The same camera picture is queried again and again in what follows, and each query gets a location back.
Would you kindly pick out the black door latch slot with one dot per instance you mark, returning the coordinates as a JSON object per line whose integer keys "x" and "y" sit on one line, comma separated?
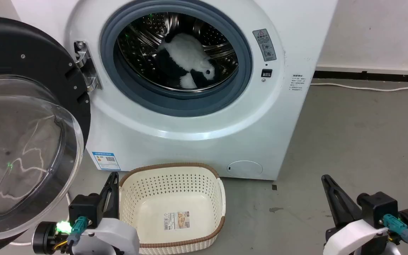
{"x": 266, "y": 73}

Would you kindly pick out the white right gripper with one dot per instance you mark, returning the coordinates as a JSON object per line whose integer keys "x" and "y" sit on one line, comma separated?
{"x": 352, "y": 237}

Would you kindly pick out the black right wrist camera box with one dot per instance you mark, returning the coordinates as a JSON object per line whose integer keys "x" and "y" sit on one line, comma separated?
{"x": 379, "y": 209}

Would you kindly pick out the teal left camera connector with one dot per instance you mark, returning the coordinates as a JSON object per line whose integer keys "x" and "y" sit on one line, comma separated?
{"x": 78, "y": 226}

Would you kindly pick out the teal camera connector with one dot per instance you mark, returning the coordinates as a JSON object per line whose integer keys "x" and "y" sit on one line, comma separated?
{"x": 397, "y": 225}
{"x": 78, "y": 226}

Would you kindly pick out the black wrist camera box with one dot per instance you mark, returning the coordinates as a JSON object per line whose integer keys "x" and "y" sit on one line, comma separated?
{"x": 85, "y": 209}
{"x": 379, "y": 209}

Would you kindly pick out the white front-load washing machine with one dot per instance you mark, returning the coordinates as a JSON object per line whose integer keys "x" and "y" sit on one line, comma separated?
{"x": 197, "y": 141}

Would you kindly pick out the grey warning sticker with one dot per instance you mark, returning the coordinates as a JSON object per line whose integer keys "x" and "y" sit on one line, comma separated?
{"x": 265, "y": 44}

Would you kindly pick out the cream perforated laundry basket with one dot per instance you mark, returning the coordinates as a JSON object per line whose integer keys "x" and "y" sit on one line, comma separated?
{"x": 154, "y": 209}

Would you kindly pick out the small printed text sticker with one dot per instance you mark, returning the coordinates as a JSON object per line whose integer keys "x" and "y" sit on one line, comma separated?
{"x": 297, "y": 83}

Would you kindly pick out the white and black plush toy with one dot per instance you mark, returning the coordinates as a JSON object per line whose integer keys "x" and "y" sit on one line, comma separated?
{"x": 190, "y": 53}

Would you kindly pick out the round white filter cover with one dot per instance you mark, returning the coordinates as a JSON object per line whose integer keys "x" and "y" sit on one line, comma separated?
{"x": 244, "y": 167}

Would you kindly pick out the steel perforated drum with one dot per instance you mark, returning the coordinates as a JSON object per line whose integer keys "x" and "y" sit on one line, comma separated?
{"x": 143, "y": 39}

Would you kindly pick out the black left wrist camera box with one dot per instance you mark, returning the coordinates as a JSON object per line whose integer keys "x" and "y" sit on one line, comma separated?
{"x": 85, "y": 209}

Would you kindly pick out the teal right camera connector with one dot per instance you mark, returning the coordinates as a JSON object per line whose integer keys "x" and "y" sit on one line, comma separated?
{"x": 397, "y": 225}

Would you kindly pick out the chrome door hinge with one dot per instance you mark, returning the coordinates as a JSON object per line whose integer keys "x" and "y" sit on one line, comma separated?
{"x": 85, "y": 67}

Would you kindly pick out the blue energy label sticker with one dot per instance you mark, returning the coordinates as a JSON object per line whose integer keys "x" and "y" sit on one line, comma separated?
{"x": 106, "y": 161}

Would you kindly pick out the paper product label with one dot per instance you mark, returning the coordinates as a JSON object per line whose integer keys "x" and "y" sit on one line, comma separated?
{"x": 176, "y": 220}

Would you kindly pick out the black baseboard strip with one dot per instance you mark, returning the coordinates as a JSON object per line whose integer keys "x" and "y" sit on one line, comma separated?
{"x": 367, "y": 76}

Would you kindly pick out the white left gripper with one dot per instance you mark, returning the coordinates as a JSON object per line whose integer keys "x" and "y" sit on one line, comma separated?
{"x": 113, "y": 235}

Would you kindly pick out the black round door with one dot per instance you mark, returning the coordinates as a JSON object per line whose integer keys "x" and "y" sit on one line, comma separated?
{"x": 23, "y": 141}

